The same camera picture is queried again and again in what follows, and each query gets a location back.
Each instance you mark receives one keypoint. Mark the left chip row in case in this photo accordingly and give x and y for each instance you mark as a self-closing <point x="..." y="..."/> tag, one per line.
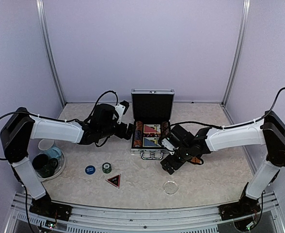
<point x="138" y="135"/>

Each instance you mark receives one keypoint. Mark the blue small blind button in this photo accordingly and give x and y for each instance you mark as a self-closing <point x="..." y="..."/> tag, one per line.
<point x="90" y="170"/>

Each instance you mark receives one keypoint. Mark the red playing card deck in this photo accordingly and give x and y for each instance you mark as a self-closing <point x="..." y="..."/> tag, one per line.
<point x="151" y="129"/>

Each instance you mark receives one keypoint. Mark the right chip row in case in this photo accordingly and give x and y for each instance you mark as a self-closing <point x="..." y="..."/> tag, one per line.
<point x="165" y="128"/>

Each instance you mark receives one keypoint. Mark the clear round tray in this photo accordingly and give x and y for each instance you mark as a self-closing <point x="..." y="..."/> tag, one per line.
<point x="59" y="169"/>

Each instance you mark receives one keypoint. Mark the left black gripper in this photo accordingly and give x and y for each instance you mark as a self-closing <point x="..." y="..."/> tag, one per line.
<point x="121" y="134"/>

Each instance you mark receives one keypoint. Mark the aluminium post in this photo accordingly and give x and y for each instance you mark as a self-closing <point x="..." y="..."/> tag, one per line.
<point x="238" y="51"/>
<point x="49" y="52"/>

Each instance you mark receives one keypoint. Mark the blue playing card deck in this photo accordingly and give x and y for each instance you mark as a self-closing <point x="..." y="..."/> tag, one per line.
<point x="150" y="142"/>

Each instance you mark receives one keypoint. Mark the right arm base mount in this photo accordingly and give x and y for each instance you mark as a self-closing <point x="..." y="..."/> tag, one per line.
<point x="243" y="207"/>

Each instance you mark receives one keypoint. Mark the green poker chip stack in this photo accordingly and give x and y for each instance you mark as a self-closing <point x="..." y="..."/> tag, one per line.
<point x="106" y="168"/>

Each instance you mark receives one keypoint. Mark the orange big blind button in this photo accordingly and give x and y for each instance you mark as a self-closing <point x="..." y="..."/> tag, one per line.
<point x="196" y="160"/>

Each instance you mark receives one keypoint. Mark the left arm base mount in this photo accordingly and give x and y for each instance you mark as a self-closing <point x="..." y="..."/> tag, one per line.
<point x="44" y="206"/>

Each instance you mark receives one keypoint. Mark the front aluminium frame rail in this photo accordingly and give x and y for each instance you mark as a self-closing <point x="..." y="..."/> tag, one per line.
<point x="202" y="219"/>

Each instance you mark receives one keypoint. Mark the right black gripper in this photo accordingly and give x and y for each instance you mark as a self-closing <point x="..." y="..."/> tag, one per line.
<point x="166" y="166"/>

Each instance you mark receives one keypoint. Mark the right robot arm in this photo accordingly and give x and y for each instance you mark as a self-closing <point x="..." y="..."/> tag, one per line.
<point x="222" y="177"/>

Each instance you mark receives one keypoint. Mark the black mug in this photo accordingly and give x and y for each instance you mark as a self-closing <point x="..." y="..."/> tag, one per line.
<point x="44" y="165"/>

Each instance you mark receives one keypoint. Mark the left rear aluminium post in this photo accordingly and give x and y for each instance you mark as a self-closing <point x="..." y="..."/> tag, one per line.
<point x="49" y="52"/>

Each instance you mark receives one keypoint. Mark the red triangular dealer button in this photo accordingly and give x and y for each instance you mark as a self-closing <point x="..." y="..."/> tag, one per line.
<point x="115" y="181"/>

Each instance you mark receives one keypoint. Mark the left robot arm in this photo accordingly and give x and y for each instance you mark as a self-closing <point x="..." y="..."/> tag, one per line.
<point x="104" y="122"/>

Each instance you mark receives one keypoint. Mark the chip row in case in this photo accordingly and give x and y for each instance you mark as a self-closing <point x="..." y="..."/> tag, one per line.
<point x="165" y="128"/>
<point x="138" y="135"/>

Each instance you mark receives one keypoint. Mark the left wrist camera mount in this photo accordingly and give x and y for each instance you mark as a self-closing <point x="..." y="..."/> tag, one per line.
<point x="120" y="109"/>

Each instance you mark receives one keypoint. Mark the right rear aluminium post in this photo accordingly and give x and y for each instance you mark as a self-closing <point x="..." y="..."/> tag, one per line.
<point x="238" y="51"/>

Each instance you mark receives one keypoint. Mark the clear round dealer puck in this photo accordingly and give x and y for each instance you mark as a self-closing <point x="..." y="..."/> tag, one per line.
<point x="170" y="187"/>

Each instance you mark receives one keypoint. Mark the aluminium poker case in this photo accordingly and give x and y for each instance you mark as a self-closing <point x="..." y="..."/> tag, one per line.
<point x="152" y="109"/>

